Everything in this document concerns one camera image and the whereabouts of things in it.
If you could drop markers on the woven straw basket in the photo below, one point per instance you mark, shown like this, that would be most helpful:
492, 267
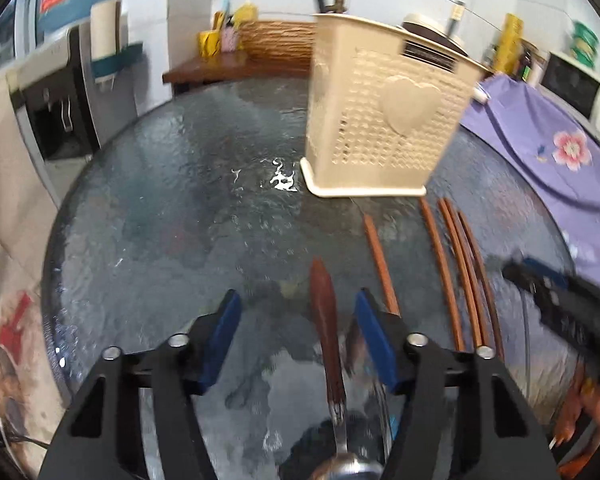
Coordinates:
280, 45

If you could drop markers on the purple floral cloth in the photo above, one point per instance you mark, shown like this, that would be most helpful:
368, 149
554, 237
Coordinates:
530, 130

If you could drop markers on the yellow soap bottle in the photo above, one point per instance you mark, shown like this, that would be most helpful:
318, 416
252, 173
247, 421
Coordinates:
245, 10

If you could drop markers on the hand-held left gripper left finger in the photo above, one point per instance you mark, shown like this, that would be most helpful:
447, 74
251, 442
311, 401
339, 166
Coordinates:
222, 340

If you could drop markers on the grey water dispenser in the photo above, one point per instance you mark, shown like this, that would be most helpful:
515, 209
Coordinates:
55, 110

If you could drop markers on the yellow box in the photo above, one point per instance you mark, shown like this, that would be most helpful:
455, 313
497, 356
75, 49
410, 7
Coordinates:
511, 42

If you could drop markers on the green packet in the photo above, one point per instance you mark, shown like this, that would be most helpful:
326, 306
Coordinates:
585, 42

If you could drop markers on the white paper roll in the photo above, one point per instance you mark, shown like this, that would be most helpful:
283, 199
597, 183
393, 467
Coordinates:
105, 27

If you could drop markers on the brown wooden tool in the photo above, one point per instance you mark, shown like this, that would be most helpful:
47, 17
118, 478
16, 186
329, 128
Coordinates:
336, 5

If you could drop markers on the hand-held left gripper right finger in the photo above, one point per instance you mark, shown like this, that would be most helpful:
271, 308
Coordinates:
375, 340

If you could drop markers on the small wooden box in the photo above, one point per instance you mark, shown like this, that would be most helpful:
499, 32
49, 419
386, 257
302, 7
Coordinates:
530, 62

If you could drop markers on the brown wooden chopstick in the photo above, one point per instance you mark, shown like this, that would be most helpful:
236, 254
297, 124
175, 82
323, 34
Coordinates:
459, 265
482, 270
440, 260
377, 260
469, 265

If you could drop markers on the beige plastic utensil holder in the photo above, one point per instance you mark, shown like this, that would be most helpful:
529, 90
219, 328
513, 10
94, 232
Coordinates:
360, 110

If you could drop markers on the printed beige cloth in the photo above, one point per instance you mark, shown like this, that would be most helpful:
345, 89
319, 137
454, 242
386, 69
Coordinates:
10, 210

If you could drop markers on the brown wooden side table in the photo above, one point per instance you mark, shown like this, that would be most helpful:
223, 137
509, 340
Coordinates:
210, 70

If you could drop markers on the pink cup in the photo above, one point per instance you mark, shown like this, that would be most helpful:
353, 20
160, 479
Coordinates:
230, 40

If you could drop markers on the white microwave oven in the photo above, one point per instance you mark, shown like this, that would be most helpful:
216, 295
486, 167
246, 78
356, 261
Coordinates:
580, 85

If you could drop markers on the yellow cup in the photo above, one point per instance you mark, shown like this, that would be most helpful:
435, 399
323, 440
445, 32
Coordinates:
209, 44

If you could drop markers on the dark glass bottle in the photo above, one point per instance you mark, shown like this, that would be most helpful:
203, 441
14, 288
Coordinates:
457, 15

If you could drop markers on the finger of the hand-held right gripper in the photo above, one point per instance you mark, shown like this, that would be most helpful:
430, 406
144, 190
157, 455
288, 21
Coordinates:
530, 277

